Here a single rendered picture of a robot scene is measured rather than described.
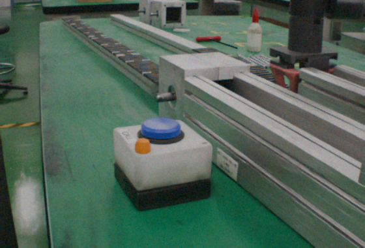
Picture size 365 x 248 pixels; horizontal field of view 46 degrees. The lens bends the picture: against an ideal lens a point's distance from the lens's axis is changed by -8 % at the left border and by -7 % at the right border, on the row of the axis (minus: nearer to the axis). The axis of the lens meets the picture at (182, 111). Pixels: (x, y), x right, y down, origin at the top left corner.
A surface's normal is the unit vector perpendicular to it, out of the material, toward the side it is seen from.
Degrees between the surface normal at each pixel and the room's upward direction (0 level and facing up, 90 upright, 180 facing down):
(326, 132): 90
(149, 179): 90
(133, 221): 0
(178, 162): 90
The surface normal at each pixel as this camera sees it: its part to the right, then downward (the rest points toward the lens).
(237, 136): -0.91, 0.11
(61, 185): 0.03, -0.95
